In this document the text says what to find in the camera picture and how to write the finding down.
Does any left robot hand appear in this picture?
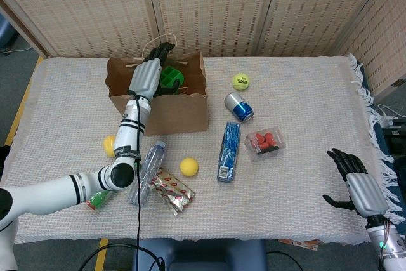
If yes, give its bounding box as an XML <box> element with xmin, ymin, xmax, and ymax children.
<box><xmin>128</xmin><ymin>41</ymin><xmax>181</xmax><ymax>100</ymax></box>

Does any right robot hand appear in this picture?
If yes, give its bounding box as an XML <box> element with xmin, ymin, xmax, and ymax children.
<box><xmin>322</xmin><ymin>148</ymin><xmax>389</xmax><ymax>218</ymax></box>

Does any yellow pear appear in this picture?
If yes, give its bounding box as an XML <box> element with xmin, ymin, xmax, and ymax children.
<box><xmin>103</xmin><ymin>135</ymin><xmax>117</xmax><ymax>158</ymax></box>

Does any transparent water bottle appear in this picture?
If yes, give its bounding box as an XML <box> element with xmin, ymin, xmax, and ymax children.
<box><xmin>127</xmin><ymin>140</ymin><xmax>167</xmax><ymax>207</ymax></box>

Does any gold foil snack packet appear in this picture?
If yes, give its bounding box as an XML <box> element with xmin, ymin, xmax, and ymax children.
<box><xmin>148</xmin><ymin>167</ymin><xmax>196</xmax><ymax>216</ymax></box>

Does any brown paper bag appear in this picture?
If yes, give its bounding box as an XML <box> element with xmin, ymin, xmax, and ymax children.
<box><xmin>106</xmin><ymin>32</ymin><xmax>210</xmax><ymax>136</ymax></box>

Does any black box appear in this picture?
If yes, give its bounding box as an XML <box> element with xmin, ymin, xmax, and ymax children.
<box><xmin>382</xmin><ymin>126</ymin><xmax>406</xmax><ymax>154</ymax></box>

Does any white power strip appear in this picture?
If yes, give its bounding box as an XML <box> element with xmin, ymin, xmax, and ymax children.
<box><xmin>379</xmin><ymin>114</ymin><xmax>401</xmax><ymax>128</ymax></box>

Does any orange packet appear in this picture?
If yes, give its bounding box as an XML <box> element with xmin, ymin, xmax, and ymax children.
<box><xmin>278</xmin><ymin>238</ymin><xmax>319</xmax><ymax>251</ymax></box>

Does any white woven tablecloth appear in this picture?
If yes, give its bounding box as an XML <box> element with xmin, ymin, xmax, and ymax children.
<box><xmin>0</xmin><ymin>52</ymin><xmax>400</xmax><ymax>246</ymax></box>

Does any bamboo folding screen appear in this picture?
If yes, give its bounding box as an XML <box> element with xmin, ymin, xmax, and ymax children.
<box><xmin>0</xmin><ymin>0</ymin><xmax>406</xmax><ymax>97</ymax></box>

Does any yellow tennis ball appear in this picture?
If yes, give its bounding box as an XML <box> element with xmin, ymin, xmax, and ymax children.
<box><xmin>232</xmin><ymin>72</ymin><xmax>251</xmax><ymax>91</ymax></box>

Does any blue silver drink can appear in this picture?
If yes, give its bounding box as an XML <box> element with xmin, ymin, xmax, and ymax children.
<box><xmin>224</xmin><ymin>91</ymin><xmax>255</xmax><ymax>123</ymax></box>

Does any yellow foam ball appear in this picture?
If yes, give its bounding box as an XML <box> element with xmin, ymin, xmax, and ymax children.
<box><xmin>180</xmin><ymin>157</ymin><xmax>200</xmax><ymax>177</ymax></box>

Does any blue rectangular box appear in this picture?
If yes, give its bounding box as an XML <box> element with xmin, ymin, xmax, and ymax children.
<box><xmin>216</xmin><ymin>121</ymin><xmax>242</xmax><ymax>183</ymax></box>

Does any clear box with red pieces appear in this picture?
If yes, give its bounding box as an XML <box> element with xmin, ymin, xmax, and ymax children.
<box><xmin>245</xmin><ymin>126</ymin><xmax>286</xmax><ymax>163</ymax></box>

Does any blue round object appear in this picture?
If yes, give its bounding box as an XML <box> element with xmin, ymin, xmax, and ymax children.
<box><xmin>0</xmin><ymin>13</ymin><xmax>16</xmax><ymax>51</ymax></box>

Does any blue chair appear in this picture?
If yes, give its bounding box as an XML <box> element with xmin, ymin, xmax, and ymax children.
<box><xmin>131</xmin><ymin>237</ymin><xmax>267</xmax><ymax>271</ymax></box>

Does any black floor cable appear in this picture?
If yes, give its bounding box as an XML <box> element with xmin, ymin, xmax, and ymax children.
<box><xmin>266</xmin><ymin>250</ymin><xmax>302</xmax><ymax>271</ymax></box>

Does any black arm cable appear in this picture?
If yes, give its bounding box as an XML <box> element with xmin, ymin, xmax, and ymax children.
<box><xmin>79</xmin><ymin>90</ymin><xmax>166</xmax><ymax>271</ymax></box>

